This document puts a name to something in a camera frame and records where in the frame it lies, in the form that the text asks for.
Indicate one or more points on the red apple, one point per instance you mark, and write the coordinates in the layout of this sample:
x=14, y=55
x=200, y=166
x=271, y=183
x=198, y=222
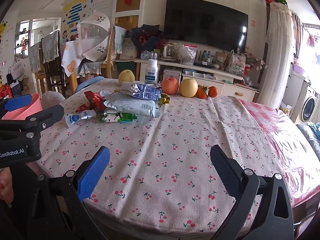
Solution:
x=170, y=85

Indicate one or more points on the large yellow pear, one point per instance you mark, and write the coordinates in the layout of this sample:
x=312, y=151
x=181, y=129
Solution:
x=188, y=87

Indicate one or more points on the silver metal box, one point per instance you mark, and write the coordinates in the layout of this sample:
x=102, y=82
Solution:
x=172, y=74

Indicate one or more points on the black flat television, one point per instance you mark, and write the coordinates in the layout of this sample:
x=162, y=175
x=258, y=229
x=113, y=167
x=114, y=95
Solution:
x=205, y=22

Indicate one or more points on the brown wooden chair lace cover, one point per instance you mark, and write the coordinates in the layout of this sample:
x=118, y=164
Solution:
x=35, y=57

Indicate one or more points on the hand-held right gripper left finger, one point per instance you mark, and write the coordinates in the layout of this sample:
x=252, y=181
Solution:
x=93, y=176

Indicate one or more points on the red snack wrapper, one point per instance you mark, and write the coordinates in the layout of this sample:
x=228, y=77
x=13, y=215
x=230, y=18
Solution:
x=93, y=101

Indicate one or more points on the green white wrapper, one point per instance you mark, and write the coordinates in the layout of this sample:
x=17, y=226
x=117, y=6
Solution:
x=117, y=117

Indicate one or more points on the person's left hand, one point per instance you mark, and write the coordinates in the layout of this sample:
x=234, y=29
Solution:
x=5, y=187

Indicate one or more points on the glass kettle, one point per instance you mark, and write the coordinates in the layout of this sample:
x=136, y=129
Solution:
x=168, y=51

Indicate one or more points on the blue plastic stool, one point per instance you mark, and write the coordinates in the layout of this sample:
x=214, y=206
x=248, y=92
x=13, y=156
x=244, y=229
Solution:
x=88, y=82

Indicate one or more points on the yellow snack wrapper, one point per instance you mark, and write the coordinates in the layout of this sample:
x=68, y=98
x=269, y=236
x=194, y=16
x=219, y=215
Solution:
x=165, y=98

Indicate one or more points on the white lace curtain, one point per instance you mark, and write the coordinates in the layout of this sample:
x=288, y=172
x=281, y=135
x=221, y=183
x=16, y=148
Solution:
x=277, y=37

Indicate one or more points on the white orange print tablecloth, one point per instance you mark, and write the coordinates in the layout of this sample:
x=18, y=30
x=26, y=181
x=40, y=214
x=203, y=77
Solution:
x=68, y=57

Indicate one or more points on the white blue yogurt pouch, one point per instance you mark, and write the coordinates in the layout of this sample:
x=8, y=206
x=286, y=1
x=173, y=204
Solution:
x=77, y=118

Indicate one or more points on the pink plaid table cover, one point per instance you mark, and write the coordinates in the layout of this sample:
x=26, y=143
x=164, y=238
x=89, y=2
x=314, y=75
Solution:
x=287, y=135

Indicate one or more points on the blue white flattened carton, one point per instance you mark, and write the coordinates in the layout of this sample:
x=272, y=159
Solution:
x=142, y=91

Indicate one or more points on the white bottle blue label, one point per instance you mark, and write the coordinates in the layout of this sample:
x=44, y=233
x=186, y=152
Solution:
x=151, y=73

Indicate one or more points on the white shopping bag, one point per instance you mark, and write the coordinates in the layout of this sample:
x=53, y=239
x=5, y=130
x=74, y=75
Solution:
x=17, y=70

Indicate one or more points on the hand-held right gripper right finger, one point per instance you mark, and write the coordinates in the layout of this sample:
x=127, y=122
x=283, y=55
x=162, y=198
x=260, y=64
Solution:
x=222, y=171

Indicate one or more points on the blue yellow wall sticker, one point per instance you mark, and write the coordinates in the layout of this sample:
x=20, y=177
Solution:
x=75, y=12

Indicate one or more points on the dark blue flower bouquet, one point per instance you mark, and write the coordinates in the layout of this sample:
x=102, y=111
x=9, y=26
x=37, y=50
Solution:
x=145, y=37

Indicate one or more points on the dark wooden chair lace cover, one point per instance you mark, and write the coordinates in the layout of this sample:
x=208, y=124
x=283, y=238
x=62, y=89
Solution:
x=51, y=52

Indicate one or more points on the red gift box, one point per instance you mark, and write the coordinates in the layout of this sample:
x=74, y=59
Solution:
x=5, y=91

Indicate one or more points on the clear plastic bag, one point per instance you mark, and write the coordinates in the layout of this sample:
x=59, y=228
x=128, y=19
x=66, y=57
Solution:
x=186, y=53

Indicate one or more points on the pink plastic bucket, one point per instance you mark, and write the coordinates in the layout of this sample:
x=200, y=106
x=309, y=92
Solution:
x=35, y=105

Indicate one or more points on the white mesh food cover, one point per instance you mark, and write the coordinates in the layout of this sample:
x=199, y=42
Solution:
x=96, y=35

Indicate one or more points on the orange with green leaf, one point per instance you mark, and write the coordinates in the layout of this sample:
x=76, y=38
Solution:
x=200, y=93

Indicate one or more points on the silver printed snack packet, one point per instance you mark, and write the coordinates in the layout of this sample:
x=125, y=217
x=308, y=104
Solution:
x=132, y=106

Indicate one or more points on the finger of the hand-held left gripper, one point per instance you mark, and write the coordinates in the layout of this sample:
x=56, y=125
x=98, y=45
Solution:
x=18, y=102
x=48, y=116

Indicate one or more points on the plain orange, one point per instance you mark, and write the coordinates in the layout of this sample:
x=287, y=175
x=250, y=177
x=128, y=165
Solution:
x=213, y=91

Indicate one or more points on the small yellow pear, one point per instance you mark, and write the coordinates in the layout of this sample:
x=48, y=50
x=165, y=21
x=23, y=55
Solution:
x=126, y=76

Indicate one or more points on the white television cabinet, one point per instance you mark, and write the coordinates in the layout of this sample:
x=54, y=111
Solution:
x=225, y=80

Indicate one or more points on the printed plastic bag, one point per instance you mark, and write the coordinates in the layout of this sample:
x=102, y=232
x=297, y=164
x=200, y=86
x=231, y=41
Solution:
x=236, y=62

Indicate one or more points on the light wooden chair blue cover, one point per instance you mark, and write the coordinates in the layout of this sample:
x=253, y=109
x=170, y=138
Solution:
x=117, y=40

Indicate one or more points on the white washing machine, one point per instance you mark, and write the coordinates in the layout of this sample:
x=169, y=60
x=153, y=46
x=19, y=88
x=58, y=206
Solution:
x=308, y=105

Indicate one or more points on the navy shopping bag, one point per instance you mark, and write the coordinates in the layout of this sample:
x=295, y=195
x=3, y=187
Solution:
x=15, y=86

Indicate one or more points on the grey plastic stool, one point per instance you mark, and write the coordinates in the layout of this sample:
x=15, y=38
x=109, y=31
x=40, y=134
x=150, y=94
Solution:
x=51, y=99

